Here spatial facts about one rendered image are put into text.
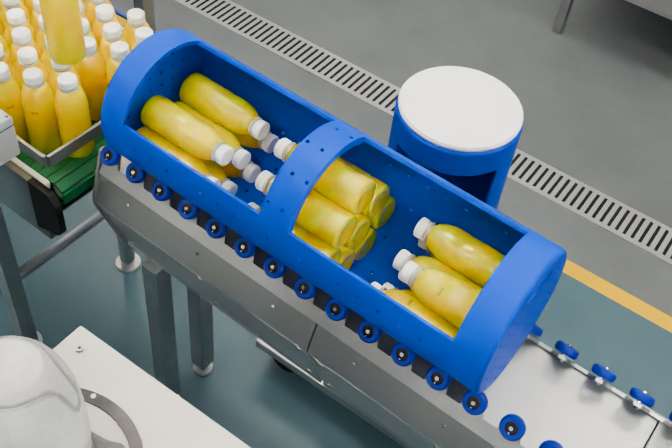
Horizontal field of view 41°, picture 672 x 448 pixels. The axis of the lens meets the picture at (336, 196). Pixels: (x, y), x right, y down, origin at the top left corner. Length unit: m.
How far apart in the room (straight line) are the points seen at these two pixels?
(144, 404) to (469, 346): 0.51
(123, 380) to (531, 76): 2.71
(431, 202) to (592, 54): 2.46
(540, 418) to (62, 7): 1.12
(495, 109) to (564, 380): 0.63
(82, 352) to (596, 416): 0.89
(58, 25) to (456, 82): 0.87
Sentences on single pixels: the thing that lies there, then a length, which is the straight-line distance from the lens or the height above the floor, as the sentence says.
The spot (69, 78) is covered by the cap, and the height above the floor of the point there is 1.10.
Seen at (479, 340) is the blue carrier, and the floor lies 1.16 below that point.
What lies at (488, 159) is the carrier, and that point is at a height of 1.00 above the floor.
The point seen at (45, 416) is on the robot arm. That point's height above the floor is 1.28.
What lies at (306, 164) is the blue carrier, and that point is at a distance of 1.53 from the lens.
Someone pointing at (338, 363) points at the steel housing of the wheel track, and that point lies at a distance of 1.71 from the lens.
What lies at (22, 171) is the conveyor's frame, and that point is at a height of 0.90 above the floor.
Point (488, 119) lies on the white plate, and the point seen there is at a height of 1.04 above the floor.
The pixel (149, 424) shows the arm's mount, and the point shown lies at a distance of 1.43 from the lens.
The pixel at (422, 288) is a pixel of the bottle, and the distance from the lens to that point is 1.50.
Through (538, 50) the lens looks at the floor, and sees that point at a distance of 4.00.
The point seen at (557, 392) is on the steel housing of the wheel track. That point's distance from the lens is 1.69.
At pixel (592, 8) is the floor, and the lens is 4.36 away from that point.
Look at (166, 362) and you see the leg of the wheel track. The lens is 2.44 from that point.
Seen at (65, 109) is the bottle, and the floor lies 1.04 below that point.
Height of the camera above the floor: 2.30
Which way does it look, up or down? 47 degrees down
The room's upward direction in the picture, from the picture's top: 7 degrees clockwise
